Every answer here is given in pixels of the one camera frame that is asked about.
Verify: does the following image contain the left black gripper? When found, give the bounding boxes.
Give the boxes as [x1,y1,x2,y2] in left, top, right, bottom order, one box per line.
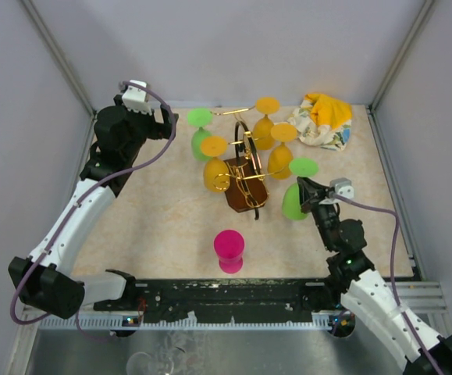
[114,95,177,160]

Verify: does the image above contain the orange plastic wine glass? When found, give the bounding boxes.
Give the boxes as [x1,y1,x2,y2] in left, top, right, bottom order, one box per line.
[200,136,230,193]
[252,97,280,151]
[268,123,297,180]

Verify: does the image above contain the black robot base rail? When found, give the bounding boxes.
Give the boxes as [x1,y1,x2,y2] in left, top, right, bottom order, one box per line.
[94,277,356,338]

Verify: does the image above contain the gold wire wine glass rack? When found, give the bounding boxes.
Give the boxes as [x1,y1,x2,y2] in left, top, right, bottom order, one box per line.
[221,108,279,221]

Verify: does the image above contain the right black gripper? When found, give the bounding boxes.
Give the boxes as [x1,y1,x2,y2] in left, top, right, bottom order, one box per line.
[298,176,340,251]

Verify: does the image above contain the green plastic wine glass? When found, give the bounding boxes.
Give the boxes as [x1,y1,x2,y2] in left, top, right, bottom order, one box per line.
[281,157,319,221]
[187,108,213,162]

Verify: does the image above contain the clear wine glass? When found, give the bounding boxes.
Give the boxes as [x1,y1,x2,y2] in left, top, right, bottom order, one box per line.
[126,343,190,374]

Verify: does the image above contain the pink plastic wine glass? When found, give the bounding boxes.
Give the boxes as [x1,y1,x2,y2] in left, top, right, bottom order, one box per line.
[213,230,245,274]

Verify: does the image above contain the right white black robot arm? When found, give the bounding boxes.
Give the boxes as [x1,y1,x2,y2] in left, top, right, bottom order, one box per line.
[297,177,452,374]

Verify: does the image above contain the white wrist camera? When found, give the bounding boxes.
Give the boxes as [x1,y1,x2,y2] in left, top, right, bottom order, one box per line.
[119,80,151,115]
[321,177,354,205]

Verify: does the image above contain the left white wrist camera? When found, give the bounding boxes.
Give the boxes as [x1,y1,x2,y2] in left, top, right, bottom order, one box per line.
[119,80,151,115]

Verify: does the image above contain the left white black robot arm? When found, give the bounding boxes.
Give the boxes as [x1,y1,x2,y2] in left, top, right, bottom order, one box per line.
[9,94,178,325]

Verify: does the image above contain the yellow patterned cloth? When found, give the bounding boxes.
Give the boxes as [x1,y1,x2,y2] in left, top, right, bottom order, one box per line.
[287,93,353,151]

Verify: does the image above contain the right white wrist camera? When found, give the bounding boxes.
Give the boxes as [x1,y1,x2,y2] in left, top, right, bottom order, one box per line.
[321,177,354,205]

